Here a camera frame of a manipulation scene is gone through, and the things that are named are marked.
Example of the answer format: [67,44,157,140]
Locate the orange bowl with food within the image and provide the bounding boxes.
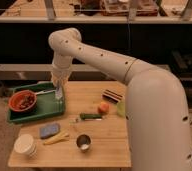
[8,90,37,113]

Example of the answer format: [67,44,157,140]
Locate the blue sponge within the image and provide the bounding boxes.
[40,123,60,139]

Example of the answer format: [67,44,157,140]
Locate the metal shelf rack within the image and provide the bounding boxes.
[0,0,192,80]

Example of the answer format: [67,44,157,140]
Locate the yellow banana toy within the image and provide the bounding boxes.
[43,132,69,145]

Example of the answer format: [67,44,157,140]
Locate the metal cup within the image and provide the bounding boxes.
[76,134,91,152]

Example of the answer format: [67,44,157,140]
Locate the white utensil in tray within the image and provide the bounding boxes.
[35,89,55,95]

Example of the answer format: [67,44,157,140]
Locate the wooden table board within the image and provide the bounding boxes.
[8,81,131,168]

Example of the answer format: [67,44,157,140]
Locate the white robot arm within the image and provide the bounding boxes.
[48,28,192,171]

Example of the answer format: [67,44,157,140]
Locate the orange peach toy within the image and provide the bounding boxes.
[98,101,109,114]

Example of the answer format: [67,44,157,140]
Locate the black box on shelf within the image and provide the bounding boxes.
[170,51,192,78]

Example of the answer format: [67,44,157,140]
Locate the green plastic tray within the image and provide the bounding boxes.
[7,82,65,124]

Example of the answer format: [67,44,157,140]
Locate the light green cup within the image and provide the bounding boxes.
[116,101,125,117]

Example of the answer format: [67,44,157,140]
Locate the grey towel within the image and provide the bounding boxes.
[55,84,63,100]

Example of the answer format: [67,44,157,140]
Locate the brown striped block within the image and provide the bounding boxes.
[102,89,123,103]

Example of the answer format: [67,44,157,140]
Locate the white stacked bowls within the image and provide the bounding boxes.
[14,134,36,156]

